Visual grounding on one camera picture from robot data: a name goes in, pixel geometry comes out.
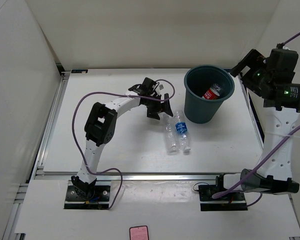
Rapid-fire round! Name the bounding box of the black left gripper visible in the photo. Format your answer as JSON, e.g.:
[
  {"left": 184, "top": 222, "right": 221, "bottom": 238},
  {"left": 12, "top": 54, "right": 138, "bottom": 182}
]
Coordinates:
[{"left": 144, "top": 93, "right": 173, "bottom": 120}]

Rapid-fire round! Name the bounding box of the clear unlabelled plastic bottle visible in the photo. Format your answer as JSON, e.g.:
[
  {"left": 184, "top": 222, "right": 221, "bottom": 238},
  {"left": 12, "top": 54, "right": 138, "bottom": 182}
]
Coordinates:
[{"left": 163, "top": 113, "right": 180, "bottom": 155}]

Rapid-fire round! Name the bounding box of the small bottle black label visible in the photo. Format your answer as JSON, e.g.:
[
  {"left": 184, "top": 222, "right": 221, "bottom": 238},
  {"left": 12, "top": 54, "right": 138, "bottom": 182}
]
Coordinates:
[{"left": 215, "top": 87, "right": 224, "bottom": 97}]

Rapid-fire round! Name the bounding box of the clear bottle red label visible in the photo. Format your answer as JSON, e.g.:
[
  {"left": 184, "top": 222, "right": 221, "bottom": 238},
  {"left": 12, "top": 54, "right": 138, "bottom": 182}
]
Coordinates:
[{"left": 202, "top": 83, "right": 222, "bottom": 100}]

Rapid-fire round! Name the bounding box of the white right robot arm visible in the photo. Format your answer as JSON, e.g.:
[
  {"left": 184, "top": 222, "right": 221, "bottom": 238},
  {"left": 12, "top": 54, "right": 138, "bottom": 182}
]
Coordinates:
[{"left": 212, "top": 45, "right": 300, "bottom": 200}]

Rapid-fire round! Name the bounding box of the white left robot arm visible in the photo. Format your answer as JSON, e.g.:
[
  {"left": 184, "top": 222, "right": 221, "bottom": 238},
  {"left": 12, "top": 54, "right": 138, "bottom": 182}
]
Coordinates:
[{"left": 71, "top": 77, "right": 174, "bottom": 201}]

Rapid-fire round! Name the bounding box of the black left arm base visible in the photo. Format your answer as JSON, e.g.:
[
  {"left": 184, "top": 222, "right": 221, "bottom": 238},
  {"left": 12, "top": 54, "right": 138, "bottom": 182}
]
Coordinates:
[{"left": 63, "top": 176, "right": 111, "bottom": 210}]

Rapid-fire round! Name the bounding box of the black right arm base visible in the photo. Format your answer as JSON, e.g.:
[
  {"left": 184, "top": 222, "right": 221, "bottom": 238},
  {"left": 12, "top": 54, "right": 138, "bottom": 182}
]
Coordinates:
[{"left": 192, "top": 174, "right": 248, "bottom": 212}]

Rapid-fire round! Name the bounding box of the dark green plastic bin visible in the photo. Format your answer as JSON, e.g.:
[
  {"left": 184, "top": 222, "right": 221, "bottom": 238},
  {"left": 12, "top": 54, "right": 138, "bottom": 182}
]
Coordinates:
[{"left": 184, "top": 65, "right": 235, "bottom": 124}]

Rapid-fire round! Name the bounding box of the clear bottle blue label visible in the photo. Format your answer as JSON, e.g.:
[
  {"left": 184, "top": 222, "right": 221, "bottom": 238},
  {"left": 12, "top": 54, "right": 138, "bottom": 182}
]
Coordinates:
[{"left": 173, "top": 110, "right": 191, "bottom": 155}]

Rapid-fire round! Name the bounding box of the pink smartphone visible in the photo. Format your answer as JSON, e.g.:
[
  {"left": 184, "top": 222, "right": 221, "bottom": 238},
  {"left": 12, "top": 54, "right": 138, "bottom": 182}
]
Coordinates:
[{"left": 129, "top": 225, "right": 149, "bottom": 240}]

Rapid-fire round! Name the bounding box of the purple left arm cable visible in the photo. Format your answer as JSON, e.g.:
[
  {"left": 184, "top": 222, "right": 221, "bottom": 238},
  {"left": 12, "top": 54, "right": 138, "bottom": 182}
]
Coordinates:
[{"left": 71, "top": 79, "right": 176, "bottom": 210}]

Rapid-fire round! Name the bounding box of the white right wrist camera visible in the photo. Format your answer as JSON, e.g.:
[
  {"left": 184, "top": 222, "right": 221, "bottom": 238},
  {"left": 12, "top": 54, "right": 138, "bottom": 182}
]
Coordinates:
[{"left": 282, "top": 46, "right": 291, "bottom": 50}]

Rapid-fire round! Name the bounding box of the aluminium table edge rail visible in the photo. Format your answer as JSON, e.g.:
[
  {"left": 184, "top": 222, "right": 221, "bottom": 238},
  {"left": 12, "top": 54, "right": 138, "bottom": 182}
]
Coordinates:
[{"left": 34, "top": 170, "right": 219, "bottom": 181}]

